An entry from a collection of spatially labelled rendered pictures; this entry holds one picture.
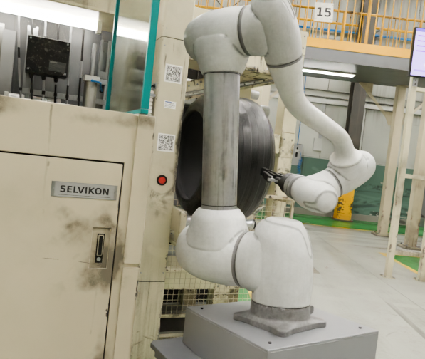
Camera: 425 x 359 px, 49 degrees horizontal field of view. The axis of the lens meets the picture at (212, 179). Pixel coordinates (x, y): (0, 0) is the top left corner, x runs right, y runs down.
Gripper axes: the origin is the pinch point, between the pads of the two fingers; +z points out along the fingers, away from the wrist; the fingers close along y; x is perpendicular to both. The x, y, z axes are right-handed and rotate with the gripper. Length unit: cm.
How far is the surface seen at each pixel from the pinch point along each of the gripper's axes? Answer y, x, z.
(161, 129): 35.0, -8.3, 32.9
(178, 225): 26.1, 28.7, 17.8
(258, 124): -2.3, -17.1, 18.3
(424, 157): -526, 17, 420
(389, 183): -566, 84, 525
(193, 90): 9, -27, 76
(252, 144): 1.6, -8.7, 13.1
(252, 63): -16, -45, 64
